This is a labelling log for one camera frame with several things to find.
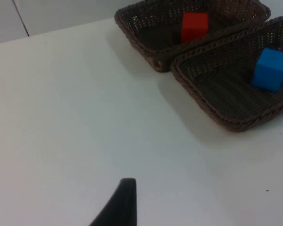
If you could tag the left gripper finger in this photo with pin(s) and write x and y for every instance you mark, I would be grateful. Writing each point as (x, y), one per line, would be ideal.
(122, 207)

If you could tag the dark brown wicker basket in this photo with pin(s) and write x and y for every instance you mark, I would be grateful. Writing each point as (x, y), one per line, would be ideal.
(221, 94)
(151, 35)

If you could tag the red cube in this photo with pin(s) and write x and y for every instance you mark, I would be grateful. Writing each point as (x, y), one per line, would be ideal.
(194, 27)

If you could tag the blue cube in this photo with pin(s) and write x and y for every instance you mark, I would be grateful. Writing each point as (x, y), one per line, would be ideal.
(270, 69)

